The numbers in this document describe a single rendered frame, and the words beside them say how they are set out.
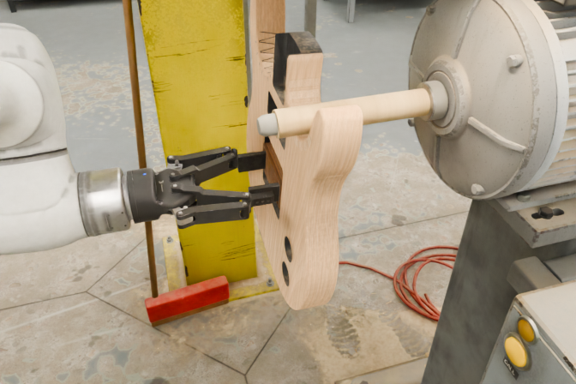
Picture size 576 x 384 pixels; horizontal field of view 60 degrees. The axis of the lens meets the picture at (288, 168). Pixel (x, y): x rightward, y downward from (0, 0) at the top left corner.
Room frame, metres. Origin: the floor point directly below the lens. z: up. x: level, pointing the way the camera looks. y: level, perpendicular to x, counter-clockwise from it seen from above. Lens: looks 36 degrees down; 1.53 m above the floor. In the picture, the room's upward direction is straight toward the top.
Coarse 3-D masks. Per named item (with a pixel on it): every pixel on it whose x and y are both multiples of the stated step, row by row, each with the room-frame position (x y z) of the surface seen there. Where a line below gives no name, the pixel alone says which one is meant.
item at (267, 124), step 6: (270, 114) 0.47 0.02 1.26; (258, 120) 0.47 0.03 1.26; (264, 120) 0.46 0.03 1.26; (270, 120) 0.46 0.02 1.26; (276, 120) 0.46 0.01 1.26; (258, 126) 0.46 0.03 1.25; (264, 126) 0.46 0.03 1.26; (270, 126) 0.46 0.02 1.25; (276, 126) 0.46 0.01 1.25; (258, 132) 0.47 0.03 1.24; (264, 132) 0.46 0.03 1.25; (270, 132) 0.46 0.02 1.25; (276, 132) 0.46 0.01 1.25
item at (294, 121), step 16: (368, 96) 0.51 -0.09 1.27; (384, 96) 0.51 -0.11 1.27; (400, 96) 0.51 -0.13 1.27; (416, 96) 0.51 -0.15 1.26; (272, 112) 0.48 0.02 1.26; (288, 112) 0.47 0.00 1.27; (304, 112) 0.47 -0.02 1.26; (368, 112) 0.49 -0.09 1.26; (384, 112) 0.49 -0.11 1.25; (400, 112) 0.50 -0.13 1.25; (416, 112) 0.50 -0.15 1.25; (288, 128) 0.46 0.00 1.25; (304, 128) 0.46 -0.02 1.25
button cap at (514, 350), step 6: (510, 342) 0.32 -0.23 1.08; (516, 342) 0.31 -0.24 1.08; (510, 348) 0.32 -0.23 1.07; (516, 348) 0.31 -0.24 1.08; (522, 348) 0.31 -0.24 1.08; (510, 354) 0.31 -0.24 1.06; (516, 354) 0.31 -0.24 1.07; (522, 354) 0.30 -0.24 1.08; (516, 360) 0.30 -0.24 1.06; (522, 360) 0.30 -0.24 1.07; (522, 366) 0.30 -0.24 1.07
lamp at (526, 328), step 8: (520, 320) 0.32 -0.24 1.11; (528, 320) 0.31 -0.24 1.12; (520, 328) 0.31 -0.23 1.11; (528, 328) 0.31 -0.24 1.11; (536, 328) 0.30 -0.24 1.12; (520, 336) 0.31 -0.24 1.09; (528, 336) 0.30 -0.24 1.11; (536, 336) 0.30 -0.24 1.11; (528, 344) 0.30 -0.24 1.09; (536, 344) 0.30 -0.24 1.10
